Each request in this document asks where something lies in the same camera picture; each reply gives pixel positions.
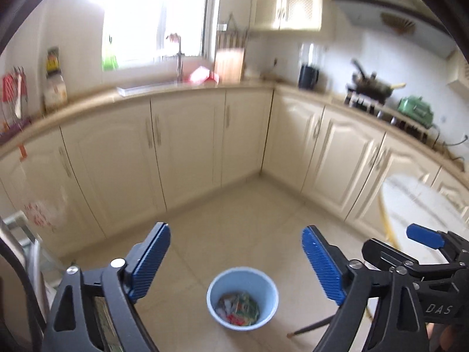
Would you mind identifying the black gas stove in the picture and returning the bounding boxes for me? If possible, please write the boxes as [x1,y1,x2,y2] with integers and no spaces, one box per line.
[342,93,434,141]

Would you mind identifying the wooden cutting board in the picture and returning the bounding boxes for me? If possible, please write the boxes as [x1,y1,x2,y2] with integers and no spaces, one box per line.
[214,48,245,84]

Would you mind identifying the green dish soap bottle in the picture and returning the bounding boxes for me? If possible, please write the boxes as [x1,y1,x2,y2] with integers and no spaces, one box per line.
[102,35,120,71]

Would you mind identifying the kitchen window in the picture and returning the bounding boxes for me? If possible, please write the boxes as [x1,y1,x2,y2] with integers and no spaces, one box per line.
[82,0,220,71]

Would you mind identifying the person's right hand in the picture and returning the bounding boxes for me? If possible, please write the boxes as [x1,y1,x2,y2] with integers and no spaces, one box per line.
[427,323,469,352]

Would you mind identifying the black power cable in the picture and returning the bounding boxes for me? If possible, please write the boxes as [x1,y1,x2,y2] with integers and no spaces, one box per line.
[432,128,469,171]

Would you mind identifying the red utensil rack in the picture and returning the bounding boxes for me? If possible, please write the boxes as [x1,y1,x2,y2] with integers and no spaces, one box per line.
[2,67,28,119]

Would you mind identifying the metal faucet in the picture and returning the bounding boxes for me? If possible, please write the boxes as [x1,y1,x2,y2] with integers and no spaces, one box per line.
[166,32,184,82]

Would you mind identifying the blue plastic bin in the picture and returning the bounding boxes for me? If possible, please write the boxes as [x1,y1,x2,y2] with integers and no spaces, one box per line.
[206,268,279,332]

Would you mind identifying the cream base cabinets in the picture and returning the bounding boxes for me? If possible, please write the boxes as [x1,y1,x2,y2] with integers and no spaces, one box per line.
[0,86,469,258]

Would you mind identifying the grey range hood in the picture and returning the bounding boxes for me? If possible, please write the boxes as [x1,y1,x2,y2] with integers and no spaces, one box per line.
[332,0,458,59]

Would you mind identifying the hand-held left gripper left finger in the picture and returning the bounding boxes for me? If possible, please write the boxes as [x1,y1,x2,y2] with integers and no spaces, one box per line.
[40,222,171,352]

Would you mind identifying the black wok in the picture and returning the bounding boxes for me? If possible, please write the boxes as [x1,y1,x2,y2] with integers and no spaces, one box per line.
[346,59,394,104]

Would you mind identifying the brown woven fan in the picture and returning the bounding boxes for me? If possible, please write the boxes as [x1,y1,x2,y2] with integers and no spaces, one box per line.
[380,12,417,35]

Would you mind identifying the yellow labelled bottle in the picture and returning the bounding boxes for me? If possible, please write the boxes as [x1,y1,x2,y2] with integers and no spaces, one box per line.
[47,46,61,76]

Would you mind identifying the heap of wrappers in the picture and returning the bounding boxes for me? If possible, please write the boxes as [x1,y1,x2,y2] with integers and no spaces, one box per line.
[216,291,261,327]

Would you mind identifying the clear storage jar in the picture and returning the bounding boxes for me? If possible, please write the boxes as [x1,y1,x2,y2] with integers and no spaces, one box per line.
[44,73,69,112]

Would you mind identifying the beige kitchen countertop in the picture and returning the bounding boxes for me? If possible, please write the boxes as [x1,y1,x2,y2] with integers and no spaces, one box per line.
[0,80,469,177]

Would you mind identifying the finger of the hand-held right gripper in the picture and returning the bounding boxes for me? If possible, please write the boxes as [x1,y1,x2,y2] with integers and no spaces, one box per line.
[406,224,469,263]
[362,238,469,325]

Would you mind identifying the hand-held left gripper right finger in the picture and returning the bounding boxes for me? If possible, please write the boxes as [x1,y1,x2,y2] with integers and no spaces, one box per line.
[301,225,431,352]

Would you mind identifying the grey metal frame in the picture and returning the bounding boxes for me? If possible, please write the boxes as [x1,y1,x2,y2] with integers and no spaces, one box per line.
[0,211,70,291]

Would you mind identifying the green electric cooker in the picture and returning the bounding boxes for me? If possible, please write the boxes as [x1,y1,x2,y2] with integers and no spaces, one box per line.
[397,95,435,126]

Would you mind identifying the round white marble table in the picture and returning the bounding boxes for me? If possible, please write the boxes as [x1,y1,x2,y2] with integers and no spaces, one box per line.
[380,173,469,261]

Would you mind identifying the black kettle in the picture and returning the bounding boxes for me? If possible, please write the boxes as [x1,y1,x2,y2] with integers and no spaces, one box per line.
[298,64,320,89]

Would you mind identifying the dark furniture leg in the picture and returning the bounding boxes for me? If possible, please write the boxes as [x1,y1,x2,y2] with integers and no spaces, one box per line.
[289,317,335,338]

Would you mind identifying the wire wall rack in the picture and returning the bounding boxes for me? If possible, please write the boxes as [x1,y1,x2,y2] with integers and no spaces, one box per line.
[216,13,250,49]

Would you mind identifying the cream lattice wall cabinet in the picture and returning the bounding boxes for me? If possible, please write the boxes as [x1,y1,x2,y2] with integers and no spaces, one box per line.
[244,0,324,32]
[447,49,469,93]

